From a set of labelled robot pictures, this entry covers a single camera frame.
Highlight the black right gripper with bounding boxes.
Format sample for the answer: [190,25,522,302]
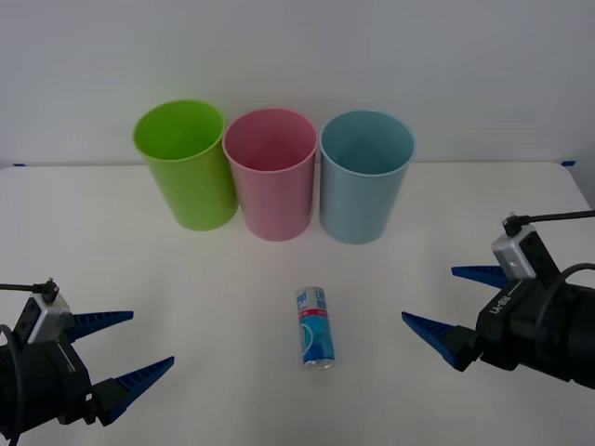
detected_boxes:
[401,264,566,374]

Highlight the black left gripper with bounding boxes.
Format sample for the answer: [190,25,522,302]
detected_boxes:
[0,309,177,438]

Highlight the blue and white drink can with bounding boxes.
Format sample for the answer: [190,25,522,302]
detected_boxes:
[294,287,337,374]

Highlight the pale blue plastic bin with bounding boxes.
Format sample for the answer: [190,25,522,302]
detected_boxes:
[318,109,416,246]

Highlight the green plastic bin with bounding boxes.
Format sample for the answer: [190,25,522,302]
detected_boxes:
[133,98,241,231]

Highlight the pink plastic bin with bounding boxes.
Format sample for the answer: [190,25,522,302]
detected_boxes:
[221,107,319,243]

